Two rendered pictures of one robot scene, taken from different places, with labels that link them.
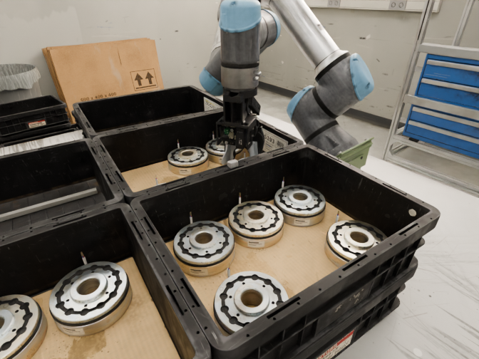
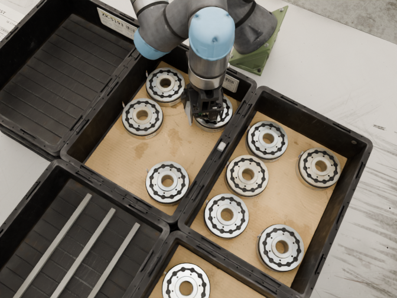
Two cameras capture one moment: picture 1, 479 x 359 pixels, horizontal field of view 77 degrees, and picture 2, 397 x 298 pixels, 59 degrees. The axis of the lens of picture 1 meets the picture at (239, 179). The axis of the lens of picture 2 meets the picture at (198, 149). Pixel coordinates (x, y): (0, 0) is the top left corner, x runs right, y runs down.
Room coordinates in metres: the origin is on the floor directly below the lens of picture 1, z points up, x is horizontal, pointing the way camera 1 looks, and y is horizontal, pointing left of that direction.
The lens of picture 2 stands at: (0.30, 0.22, 1.66)
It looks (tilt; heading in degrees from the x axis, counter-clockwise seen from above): 69 degrees down; 326
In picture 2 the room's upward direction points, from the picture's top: 7 degrees clockwise
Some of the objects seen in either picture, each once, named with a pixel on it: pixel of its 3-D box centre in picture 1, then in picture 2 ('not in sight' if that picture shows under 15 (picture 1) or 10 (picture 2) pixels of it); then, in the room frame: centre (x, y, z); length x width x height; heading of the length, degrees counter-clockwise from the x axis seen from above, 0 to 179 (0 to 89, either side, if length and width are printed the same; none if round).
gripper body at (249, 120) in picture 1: (239, 116); (205, 93); (0.62, 0.00, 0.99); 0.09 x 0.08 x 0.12; 161
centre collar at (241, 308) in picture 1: (251, 298); (282, 246); (0.26, -0.02, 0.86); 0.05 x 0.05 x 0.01
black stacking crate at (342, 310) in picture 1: (279, 236); (273, 188); (0.38, -0.07, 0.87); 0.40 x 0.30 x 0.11; 123
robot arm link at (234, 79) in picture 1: (241, 77); (208, 69); (0.63, 0.00, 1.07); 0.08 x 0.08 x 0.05
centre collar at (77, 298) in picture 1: (88, 287); (186, 288); (0.28, 0.21, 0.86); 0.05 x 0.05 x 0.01
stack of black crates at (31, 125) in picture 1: (38, 138); not in sight; (1.88, 1.36, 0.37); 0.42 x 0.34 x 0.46; 128
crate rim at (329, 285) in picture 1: (281, 211); (279, 183); (0.38, -0.07, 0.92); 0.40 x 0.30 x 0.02; 123
